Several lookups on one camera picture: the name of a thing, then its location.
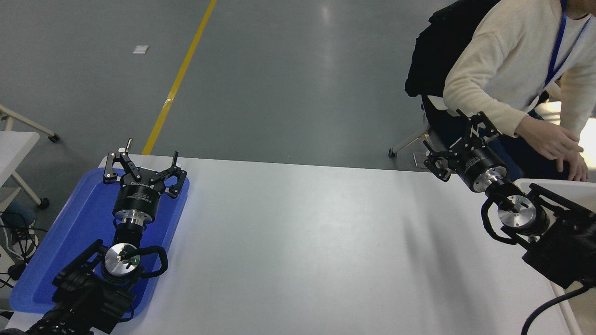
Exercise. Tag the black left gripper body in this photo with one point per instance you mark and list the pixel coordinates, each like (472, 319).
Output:
(137, 197)

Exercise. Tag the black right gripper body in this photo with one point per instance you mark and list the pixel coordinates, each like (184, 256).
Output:
(477, 163)

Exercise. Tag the person's left forearm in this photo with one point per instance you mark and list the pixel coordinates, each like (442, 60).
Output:
(586, 107)

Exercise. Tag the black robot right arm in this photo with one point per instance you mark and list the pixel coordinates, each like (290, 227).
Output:
(517, 214)

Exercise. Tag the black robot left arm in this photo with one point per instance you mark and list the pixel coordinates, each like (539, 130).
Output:
(118, 260)

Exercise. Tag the person's right forearm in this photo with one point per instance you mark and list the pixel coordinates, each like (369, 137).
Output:
(489, 109)

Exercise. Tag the person's right hand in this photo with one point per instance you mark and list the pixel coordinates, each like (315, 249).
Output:
(549, 142)

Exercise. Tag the person's left hand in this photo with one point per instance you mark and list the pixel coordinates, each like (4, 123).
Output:
(575, 165)

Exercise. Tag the clear floor plate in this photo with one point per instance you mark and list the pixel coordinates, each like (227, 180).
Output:
(417, 160)

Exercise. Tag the white chair with casters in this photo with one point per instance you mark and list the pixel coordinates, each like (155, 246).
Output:
(435, 102)

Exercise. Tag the person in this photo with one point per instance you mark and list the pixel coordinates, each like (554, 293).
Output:
(18, 242)
(507, 56)

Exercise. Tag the blue plastic tray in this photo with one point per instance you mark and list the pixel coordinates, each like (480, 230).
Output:
(70, 232)

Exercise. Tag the white furniture leg with caster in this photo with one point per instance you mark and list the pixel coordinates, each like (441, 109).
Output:
(53, 138)

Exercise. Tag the black jacket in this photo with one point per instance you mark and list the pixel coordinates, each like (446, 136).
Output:
(442, 46)

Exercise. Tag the white side table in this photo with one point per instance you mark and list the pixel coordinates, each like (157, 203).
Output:
(14, 149)

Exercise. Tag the white paper scrap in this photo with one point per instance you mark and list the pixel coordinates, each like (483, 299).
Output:
(140, 49)

